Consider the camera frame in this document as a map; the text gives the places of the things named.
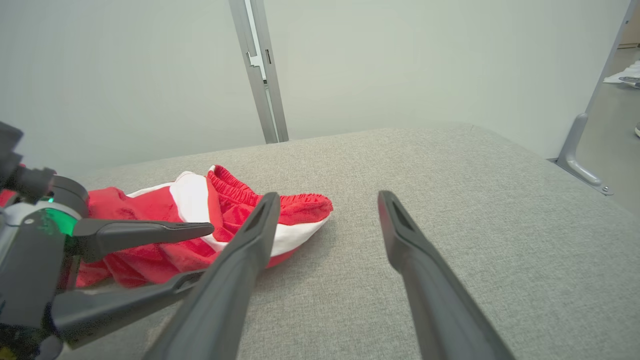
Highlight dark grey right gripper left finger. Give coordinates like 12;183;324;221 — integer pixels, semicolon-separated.
142;192;282;360

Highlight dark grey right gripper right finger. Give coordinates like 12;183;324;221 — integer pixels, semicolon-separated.
377;190;516;360

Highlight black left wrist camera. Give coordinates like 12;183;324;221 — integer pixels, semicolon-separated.
0;121;57;202

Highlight red shorts with white stripes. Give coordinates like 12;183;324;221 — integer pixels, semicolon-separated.
75;165;334;290

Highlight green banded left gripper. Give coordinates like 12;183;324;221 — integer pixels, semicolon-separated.
0;175;215;348

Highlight grey metal partition post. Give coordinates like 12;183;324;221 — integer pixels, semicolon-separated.
228;0;290;145

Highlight grey metal corner bracket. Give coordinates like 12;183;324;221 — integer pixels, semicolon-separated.
554;0;640;196

